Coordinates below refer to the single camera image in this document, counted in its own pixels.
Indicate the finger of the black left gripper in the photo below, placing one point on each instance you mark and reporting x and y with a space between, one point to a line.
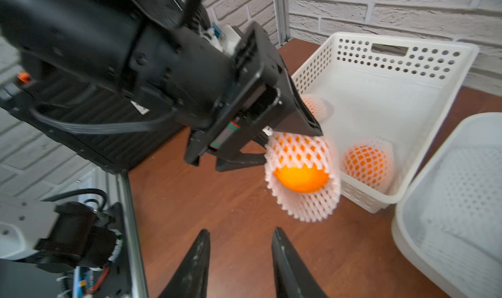
291 115
236 161

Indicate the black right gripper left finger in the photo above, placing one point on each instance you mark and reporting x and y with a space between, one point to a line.
191 277

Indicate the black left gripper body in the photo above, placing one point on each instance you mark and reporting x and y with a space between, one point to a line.
183 78

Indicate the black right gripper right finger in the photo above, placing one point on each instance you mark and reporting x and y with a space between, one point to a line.
292 277

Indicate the orange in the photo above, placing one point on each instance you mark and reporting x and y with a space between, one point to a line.
316 106
370 162
303 174

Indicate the white foam net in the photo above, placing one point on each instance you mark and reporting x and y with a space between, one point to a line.
462 221

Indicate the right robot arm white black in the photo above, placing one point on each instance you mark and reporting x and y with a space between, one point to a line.
58 238

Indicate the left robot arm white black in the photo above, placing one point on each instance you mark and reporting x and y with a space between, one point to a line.
158 55

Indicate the white perforated plastic basket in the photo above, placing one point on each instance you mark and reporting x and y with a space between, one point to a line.
394 89

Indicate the black tool case orange latches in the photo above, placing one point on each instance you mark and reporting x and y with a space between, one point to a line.
88 40

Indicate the white plastic tub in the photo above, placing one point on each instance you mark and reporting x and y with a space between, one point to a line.
476 131

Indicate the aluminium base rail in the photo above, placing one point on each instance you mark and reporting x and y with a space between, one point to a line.
110 196

